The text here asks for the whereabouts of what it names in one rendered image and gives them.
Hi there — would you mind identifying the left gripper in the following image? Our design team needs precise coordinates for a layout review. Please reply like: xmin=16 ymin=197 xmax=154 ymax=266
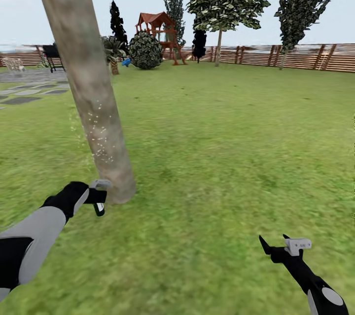
xmin=87 ymin=189 xmax=107 ymax=204

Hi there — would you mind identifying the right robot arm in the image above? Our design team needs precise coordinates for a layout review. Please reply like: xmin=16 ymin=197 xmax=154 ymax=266
xmin=259 ymin=236 xmax=349 ymax=315

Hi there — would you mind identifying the pesticide atomizer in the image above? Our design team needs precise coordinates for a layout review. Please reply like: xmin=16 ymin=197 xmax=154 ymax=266
xmin=93 ymin=203 xmax=105 ymax=217

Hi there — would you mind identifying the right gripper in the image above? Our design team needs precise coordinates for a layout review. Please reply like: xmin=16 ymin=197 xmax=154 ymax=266
xmin=259 ymin=236 xmax=310 ymax=277

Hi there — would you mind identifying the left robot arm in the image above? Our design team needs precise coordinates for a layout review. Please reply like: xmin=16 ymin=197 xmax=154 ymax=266
xmin=0 ymin=179 xmax=112 ymax=303

